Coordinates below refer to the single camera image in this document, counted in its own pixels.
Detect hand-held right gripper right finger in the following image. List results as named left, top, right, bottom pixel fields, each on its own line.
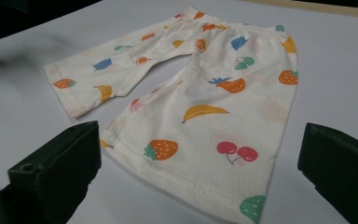
left=296, top=122, right=358, bottom=224

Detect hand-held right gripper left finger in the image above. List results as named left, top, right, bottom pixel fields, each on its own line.
left=0, top=120, right=103, bottom=224

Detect white fruit print pants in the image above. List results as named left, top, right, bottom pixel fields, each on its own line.
left=43, top=4, right=299, bottom=224

